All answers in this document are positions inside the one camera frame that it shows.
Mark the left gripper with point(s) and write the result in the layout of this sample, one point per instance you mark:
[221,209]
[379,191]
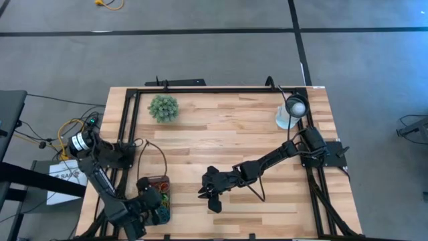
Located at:
[150,201]

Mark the white paper sign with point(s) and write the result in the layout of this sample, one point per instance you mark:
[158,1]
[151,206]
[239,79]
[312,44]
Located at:
[63,169]

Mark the green plant in patterned pot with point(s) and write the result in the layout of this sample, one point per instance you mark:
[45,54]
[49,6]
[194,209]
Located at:
[164,108]

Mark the black desk bar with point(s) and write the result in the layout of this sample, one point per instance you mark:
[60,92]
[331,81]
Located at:
[40,180]

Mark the red rubber band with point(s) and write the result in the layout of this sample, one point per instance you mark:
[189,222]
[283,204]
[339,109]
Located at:
[160,187]

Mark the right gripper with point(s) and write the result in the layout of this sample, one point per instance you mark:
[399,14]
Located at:
[219,182]

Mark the grey desk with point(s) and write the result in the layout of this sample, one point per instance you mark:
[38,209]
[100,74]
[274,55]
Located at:
[11,114]

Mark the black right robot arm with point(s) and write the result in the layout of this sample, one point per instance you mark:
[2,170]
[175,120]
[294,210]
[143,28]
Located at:
[277,155]

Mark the black arched clamp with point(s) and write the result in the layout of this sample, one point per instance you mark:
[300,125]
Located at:
[270,78]

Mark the black power strip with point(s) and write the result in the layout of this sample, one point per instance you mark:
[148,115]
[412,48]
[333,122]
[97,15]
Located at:
[90,124]

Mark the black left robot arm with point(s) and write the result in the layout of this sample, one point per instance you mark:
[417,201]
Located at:
[100,180]

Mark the grey stand leg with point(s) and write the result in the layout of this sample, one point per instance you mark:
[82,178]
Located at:
[414,127]

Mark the white cylindrical container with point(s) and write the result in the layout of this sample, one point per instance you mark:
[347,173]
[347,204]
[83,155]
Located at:
[283,120]

